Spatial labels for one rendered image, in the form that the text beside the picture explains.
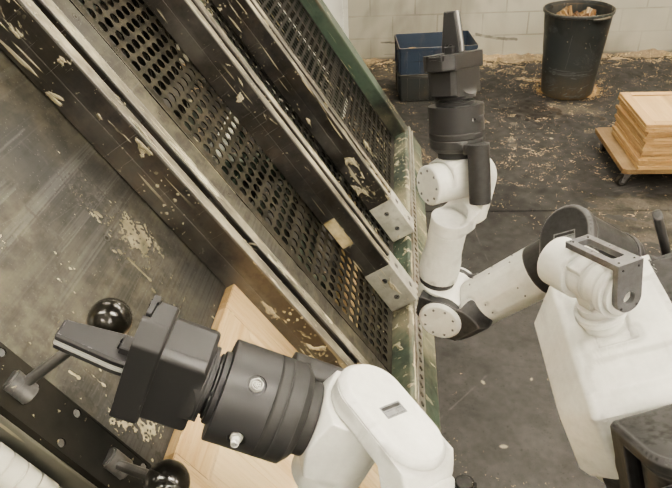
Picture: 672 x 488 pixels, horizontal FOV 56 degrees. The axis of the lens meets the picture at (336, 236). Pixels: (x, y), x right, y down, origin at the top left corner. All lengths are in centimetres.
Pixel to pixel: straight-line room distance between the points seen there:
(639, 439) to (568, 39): 452
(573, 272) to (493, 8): 538
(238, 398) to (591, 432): 47
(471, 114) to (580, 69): 423
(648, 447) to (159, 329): 49
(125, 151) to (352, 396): 53
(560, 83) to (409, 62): 116
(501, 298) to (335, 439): 63
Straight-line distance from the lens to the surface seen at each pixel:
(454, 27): 103
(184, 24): 131
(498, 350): 280
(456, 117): 101
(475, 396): 261
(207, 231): 96
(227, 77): 132
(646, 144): 400
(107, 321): 57
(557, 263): 83
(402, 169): 217
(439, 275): 114
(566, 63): 520
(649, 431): 76
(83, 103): 92
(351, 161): 169
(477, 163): 100
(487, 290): 113
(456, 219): 111
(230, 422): 53
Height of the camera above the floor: 190
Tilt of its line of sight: 33 degrees down
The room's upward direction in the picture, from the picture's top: 3 degrees counter-clockwise
